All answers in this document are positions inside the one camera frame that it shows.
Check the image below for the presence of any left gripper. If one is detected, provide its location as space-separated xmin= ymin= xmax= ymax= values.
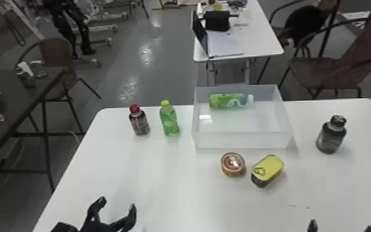
xmin=79 ymin=196 xmax=137 ymax=232

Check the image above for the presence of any clear box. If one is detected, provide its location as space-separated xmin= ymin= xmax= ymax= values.
xmin=191 ymin=84 xmax=295 ymax=150

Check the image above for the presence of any yellow can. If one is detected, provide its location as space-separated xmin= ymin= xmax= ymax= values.
xmin=250 ymin=154 xmax=285 ymax=188

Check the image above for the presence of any brown chair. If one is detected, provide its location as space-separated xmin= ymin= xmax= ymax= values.
xmin=277 ymin=17 xmax=371 ymax=100
xmin=256 ymin=0 xmax=341 ymax=86
xmin=14 ymin=38 xmax=102 ymax=135

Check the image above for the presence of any white side table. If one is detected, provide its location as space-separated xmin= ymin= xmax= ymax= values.
xmin=192 ymin=0 xmax=285 ymax=87

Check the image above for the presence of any round orange can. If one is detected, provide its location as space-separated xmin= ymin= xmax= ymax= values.
xmin=220 ymin=152 xmax=247 ymax=178

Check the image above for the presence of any dark side table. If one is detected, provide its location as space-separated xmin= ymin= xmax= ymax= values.
xmin=0 ymin=66 xmax=86 ymax=202

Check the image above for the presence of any black laptop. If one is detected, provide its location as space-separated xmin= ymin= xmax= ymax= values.
xmin=191 ymin=11 xmax=211 ymax=57

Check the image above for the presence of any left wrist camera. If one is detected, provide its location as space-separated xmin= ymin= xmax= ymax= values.
xmin=49 ymin=222 xmax=80 ymax=232

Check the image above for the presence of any dark bottle with red cap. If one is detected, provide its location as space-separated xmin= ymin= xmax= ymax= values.
xmin=128 ymin=104 xmax=151 ymax=136

